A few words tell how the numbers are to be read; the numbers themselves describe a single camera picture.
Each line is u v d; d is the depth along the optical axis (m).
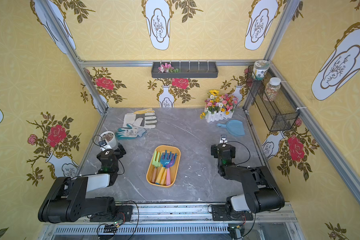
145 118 1.13
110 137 0.95
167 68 0.88
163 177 0.83
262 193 0.44
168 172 0.85
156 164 0.89
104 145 0.76
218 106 1.00
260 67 0.84
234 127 1.10
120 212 0.74
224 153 0.70
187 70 0.92
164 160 0.89
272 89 0.72
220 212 0.73
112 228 0.73
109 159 0.69
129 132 1.06
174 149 0.91
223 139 0.80
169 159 0.90
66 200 0.43
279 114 0.81
